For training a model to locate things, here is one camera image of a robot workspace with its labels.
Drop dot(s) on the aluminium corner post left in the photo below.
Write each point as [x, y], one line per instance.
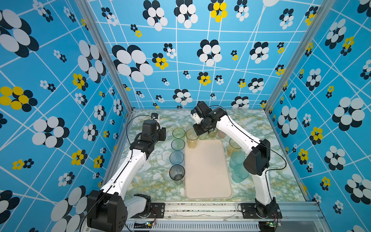
[98, 39]

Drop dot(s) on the green circuit board right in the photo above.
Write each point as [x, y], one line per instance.
[267, 226]

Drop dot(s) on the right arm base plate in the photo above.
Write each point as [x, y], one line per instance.
[249, 211]

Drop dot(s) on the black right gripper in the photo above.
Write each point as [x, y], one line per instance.
[198, 132]

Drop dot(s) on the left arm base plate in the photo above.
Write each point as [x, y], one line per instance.
[157, 210]

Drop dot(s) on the teal glass right upper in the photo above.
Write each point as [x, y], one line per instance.
[237, 158]

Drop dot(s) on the yellow glass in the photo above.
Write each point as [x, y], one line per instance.
[233, 147]
[192, 138]

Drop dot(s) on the olive clear small glass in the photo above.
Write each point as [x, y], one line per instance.
[213, 132]

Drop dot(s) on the green circuit board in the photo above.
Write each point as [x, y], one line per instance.
[267, 226]
[144, 225]

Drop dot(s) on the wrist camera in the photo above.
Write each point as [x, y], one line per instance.
[155, 116]
[200, 112]

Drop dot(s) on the teal glass right lower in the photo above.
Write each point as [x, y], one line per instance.
[239, 173]

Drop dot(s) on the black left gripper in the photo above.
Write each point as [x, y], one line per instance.
[163, 134]

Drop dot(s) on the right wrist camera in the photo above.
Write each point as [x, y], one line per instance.
[200, 112]

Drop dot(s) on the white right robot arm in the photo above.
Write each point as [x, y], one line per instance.
[258, 152]

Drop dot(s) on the blue clear glass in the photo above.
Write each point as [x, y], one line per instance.
[176, 158]

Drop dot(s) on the beige rectangular tray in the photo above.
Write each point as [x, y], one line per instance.
[206, 172]

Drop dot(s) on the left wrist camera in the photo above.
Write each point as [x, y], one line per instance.
[155, 116]

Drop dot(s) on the aluminium corner post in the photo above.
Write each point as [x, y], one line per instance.
[98, 39]
[308, 37]

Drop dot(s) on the aluminium front rail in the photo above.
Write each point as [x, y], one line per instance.
[225, 217]

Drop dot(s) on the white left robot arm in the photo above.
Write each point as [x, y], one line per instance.
[107, 209]

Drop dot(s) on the frosted pink glass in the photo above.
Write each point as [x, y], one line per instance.
[221, 134]

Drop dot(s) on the teal clear glass left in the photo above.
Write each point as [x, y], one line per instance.
[178, 144]

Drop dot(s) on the dark grey clear glass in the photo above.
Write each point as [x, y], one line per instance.
[177, 174]

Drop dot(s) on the green clear glass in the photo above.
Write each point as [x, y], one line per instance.
[179, 133]

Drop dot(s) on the green circuit board left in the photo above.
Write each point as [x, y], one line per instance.
[144, 225]

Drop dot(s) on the aluminium corner post right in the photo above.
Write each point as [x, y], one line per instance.
[308, 37]

